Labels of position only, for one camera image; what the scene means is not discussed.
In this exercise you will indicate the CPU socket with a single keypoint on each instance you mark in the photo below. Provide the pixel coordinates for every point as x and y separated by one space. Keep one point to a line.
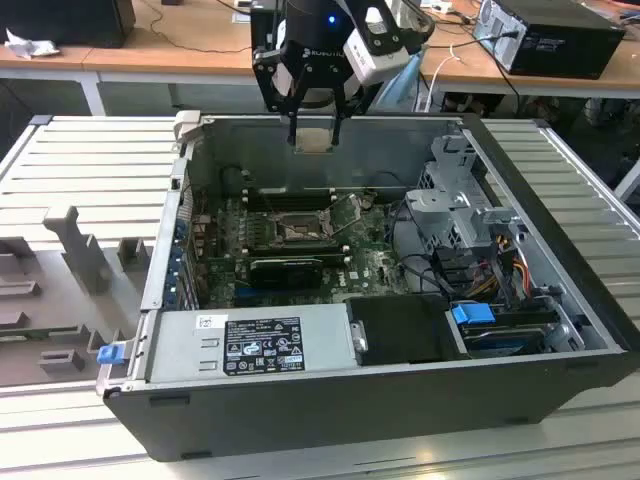
300 222

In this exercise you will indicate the white adapter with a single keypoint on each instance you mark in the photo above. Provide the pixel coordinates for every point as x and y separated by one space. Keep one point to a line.
442 6

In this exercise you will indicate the black desktop computer silver end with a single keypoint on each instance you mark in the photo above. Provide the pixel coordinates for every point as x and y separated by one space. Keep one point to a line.
565 50

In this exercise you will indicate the crumpled white paper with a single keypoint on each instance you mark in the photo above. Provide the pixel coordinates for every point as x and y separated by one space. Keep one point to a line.
30 47

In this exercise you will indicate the small silver CPU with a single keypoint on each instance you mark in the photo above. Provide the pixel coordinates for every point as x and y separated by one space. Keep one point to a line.
314 141

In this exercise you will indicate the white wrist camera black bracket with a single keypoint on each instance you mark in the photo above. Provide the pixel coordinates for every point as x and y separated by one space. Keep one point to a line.
375 60

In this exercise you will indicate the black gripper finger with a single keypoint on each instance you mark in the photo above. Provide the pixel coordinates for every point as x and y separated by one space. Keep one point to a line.
345 107
265 75

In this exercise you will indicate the large black box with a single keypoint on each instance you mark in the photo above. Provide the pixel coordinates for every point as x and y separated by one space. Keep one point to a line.
65 20

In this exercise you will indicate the silver metal drive cage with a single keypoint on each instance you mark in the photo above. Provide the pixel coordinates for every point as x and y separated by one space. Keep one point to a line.
440 205

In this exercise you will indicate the open black PC case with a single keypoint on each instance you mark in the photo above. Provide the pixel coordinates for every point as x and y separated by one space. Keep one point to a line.
350 415

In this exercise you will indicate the black graphics card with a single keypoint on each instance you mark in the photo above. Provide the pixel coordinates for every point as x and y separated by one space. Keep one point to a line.
285 275

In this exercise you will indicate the blue disk carrier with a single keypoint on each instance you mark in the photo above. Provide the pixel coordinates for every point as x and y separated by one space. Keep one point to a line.
472 320

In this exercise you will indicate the hard disk drive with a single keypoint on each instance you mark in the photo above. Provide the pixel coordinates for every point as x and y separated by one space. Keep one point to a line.
505 345

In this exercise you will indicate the grey power supply unit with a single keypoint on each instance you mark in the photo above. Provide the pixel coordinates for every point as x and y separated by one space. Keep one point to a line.
175 350

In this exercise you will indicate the blue case latch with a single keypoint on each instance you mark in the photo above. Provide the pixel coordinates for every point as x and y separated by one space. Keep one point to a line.
110 355

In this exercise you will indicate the black RAM slot bank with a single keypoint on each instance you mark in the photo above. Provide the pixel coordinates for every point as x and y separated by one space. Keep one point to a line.
295 250
300 200

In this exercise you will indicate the grey case latch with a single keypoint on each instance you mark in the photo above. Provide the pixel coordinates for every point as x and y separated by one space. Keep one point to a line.
187 125

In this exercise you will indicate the white metal frame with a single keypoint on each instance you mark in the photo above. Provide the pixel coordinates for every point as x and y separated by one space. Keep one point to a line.
631 180

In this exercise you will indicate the green RAM stick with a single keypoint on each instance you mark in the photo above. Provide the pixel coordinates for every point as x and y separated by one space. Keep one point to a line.
30 334

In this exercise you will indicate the green motherboard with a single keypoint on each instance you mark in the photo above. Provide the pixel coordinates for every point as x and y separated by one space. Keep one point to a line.
370 270

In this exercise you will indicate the grey parts rack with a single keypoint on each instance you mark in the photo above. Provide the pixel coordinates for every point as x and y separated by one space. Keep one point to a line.
60 300

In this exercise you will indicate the small black upright box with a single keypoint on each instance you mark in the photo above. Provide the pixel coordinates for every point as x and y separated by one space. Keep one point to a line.
262 25

